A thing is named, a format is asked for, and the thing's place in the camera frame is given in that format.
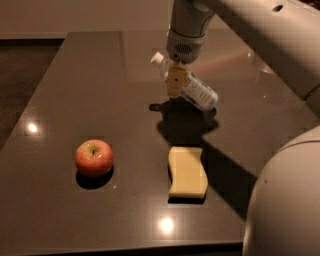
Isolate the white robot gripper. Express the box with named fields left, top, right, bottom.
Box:
left=166, top=29, right=206, bottom=98

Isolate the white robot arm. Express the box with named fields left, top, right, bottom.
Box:
left=167, top=0, right=320, bottom=256

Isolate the clear blue-label plastic bottle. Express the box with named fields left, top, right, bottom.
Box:
left=151, top=52, right=218, bottom=111

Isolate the yellow wavy sponge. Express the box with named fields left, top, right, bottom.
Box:
left=168, top=146, right=208, bottom=199

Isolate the red apple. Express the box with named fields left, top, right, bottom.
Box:
left=75, top=140, right=114, bottom=178

